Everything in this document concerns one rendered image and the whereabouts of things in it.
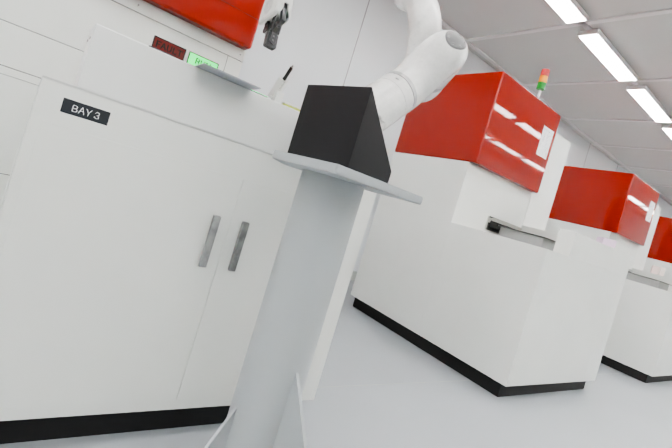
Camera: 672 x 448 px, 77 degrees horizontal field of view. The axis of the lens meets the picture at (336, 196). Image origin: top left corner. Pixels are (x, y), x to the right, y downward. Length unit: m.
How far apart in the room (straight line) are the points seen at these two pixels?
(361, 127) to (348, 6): 3.15
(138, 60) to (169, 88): 0.09
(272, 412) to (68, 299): 0.53
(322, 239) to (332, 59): 3.02
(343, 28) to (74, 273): 3.27
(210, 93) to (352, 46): 2.98
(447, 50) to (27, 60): 1.28
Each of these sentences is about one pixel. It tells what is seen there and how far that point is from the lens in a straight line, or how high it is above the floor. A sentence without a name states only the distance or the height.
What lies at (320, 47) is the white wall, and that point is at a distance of 3.82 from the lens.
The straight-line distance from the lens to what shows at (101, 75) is 1.08.
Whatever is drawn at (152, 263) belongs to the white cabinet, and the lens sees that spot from 1.15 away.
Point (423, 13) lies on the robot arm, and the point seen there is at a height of 1.36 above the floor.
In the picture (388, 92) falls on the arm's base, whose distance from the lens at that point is 1.09.
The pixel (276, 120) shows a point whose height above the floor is 0.91.
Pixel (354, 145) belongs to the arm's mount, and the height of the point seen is 0.88.
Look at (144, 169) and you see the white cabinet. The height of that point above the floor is 0.69.
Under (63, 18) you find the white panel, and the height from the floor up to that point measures 1.05.
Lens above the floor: 0.76
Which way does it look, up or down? level
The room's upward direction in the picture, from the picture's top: 17 degrees clockwise
